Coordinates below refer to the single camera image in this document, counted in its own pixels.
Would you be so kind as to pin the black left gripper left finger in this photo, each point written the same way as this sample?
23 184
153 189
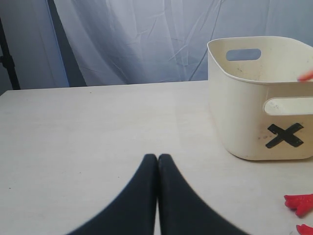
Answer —
133 211

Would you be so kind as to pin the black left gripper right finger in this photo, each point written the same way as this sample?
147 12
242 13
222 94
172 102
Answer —
181 210

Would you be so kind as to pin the intact yellow rubber chicken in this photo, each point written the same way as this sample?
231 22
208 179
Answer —
301 204

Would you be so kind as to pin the rubber chicken with white tube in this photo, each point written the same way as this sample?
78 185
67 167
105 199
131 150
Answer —
306 77

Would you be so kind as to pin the cream bin marked X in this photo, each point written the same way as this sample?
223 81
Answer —
259 108

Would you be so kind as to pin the grey backdrop curtain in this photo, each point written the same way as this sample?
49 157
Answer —
72 43

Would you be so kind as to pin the black stand pole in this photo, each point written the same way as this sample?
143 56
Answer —
7 60

